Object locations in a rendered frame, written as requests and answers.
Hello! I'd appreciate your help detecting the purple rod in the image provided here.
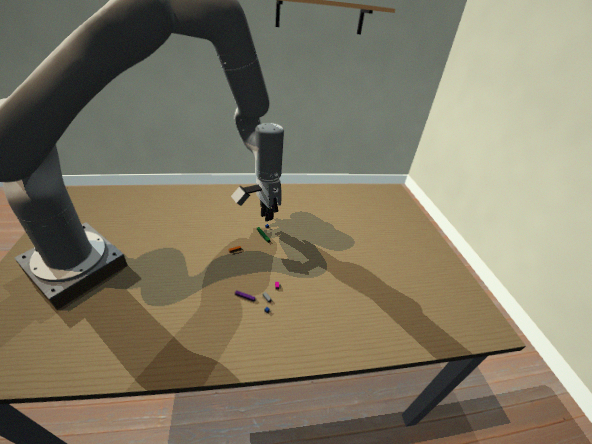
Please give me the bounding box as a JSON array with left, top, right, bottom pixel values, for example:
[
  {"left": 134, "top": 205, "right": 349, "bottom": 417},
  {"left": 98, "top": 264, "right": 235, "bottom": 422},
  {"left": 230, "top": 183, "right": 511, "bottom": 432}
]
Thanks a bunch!
[{"left": 235, "top": 290, "right": 255, "bottom": 302}]

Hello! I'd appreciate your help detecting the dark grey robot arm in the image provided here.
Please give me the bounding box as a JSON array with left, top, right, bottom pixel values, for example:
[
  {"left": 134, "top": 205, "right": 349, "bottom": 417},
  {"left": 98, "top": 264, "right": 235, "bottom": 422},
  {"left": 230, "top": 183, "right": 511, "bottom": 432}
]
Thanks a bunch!
[{"left": 0, "top": 0, "right": 284, "bottom": 282}]

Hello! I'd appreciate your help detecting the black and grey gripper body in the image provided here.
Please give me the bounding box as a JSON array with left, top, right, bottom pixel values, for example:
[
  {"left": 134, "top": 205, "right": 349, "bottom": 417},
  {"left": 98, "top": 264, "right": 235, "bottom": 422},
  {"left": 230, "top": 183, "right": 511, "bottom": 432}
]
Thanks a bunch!
[{"left": 256, "top": 177, "right": 282, "bottom": 208}]

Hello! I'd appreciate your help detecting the green rod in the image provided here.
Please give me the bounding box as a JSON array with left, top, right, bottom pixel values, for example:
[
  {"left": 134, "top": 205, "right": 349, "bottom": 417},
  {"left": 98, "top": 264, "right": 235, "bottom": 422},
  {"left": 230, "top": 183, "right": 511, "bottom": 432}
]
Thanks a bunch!
[{"left": 257, "top": 227, "right": 270, "bottom": 242}]

